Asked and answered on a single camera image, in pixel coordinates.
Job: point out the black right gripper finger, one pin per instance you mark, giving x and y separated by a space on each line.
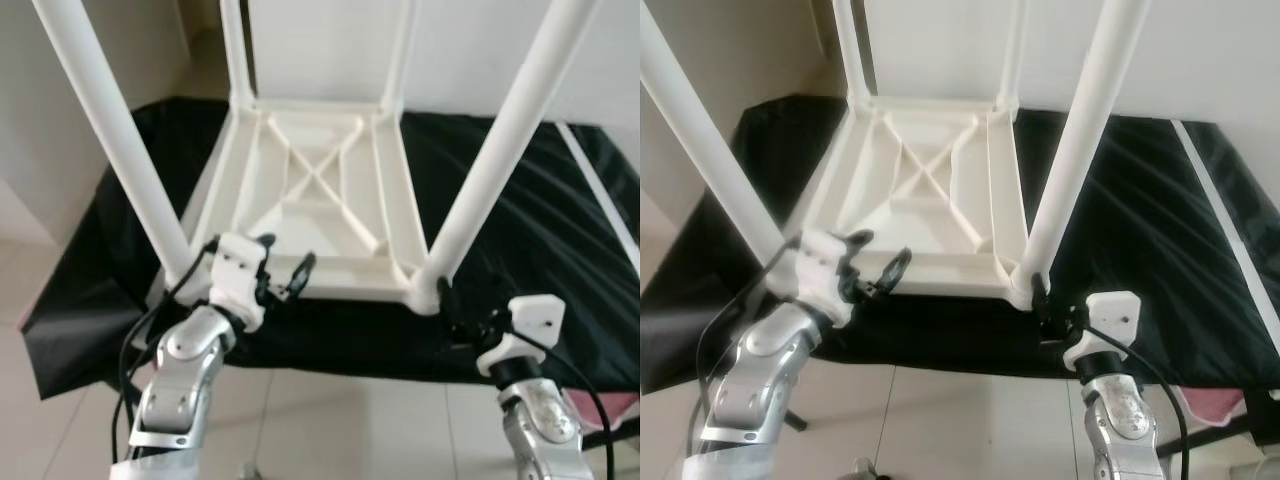
1040 295
446 298

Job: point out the black metal table leg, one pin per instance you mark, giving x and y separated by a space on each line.
796 421
615 435
1235 425

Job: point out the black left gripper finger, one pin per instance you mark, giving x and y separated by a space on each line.
896 270
301 272
263 240
859 237

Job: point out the white plastic table leg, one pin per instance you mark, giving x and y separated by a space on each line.
500 140
850 50
1012 50
400 50
1085 130
710 140
120 140
236 50

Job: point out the white plastic table top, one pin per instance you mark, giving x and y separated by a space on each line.
1005 190
400 190

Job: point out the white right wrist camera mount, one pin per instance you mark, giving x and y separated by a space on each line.
530 320
1110 315

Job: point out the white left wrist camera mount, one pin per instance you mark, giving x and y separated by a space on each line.
238 275
825 270

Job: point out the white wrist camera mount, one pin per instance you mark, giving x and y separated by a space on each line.
1110 315
825 270
530 320
238 275

